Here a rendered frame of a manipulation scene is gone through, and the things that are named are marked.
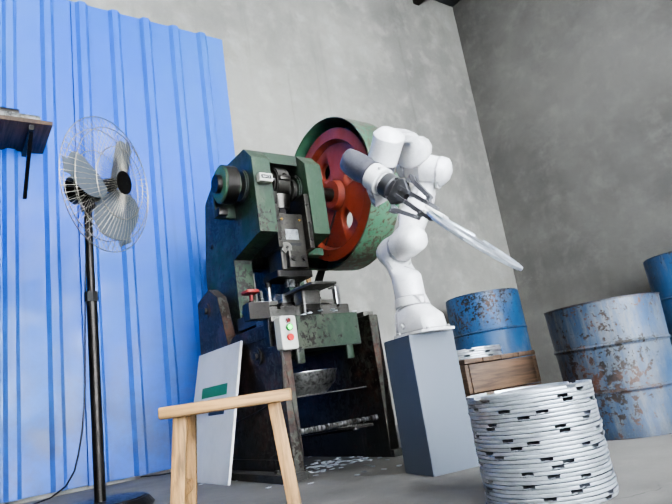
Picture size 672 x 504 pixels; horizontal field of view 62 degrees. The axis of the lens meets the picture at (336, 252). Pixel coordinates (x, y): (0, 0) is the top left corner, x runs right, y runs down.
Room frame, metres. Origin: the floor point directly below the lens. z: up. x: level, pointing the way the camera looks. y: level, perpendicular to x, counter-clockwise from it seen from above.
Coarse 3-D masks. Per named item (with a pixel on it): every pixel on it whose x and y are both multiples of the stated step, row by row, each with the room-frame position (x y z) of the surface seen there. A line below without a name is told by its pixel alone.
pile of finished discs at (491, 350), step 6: (474, 348) 2.30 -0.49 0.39; (480, 348) 2.31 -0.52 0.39; (486, 348) 2.32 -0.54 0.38; (492, 348) 2.33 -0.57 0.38; (498, 348) 2.37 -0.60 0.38; (462, 354) 2.31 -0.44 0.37; (468, 354) 2.31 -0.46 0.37; (474, 354) 2.30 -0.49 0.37; (480, 354) 2.31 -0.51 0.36; (486, 354) 2.32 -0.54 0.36; (492, 354) 2.46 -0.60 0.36; (498, 354) 2.35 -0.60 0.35
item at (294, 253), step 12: (288, 216) 2.59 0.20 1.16; (300, 216) 2.63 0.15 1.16; (288, 228) 2.59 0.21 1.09; (300, 228) 2.63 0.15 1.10; (288, 240) 2.58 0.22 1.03; (300, 240) 2.62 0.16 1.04; (276, 252) 2.58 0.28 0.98; (288, 252) 2.55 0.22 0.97; (300, 252) 2.58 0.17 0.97; (276, 264) 2.59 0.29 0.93; (288, 264) 2.55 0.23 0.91; (300, 264) 2.57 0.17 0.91
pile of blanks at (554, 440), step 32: (480, 416) 1.34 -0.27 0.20; (512, 416) 1.28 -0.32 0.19; (544, 416) 1.26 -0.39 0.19; (576, 416) 1.26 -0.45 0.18; (480, 448) 1.37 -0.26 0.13; (512, 448) 1.32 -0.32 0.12; (544, 448) 1.26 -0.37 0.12; (576, 448) 1.30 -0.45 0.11; (512, 480) 1.30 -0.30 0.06; (544, 480) 1.26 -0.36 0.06; (576, 480) 1.29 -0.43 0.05; (608, 480) 1.33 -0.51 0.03
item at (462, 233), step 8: (432, 216) 1.37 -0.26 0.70; (440, 216) 1.53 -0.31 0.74; (440, 224) 1.35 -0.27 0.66; (448, 224) 1.48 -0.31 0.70; (456, 224) 1.56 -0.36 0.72; (456, 232) 1.39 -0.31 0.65; (464, 232) 1.45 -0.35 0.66; (464, 240) 1.32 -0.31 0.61; (472, 240) 1.39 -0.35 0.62; (480, 240) 1.49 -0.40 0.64; (480, 248) 1.31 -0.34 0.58; (488, 248) 1.41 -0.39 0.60; (496, 248) 1.56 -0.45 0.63; (496, 256) 1.33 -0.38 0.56; (504, 256) 1.52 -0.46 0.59
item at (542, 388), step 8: (544, 384) 1.52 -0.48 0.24; (552, 384) 1.50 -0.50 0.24; (560, 384) 1.48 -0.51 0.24; (568, 384) 1.42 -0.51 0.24; (576, 384) 1.27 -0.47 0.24; (584, 384) 1.29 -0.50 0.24; (496, 392) 1.54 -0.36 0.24; (504, 392) 1.39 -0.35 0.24; (512, 392) 1.36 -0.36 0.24; (520, 392) 1.26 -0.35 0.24; (528, 392) 1.26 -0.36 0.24; (536, 392) 1.26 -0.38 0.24; (544, 392) 1.26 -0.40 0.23; (472, 400) 1.36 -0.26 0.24; (480, 400) 1.34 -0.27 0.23
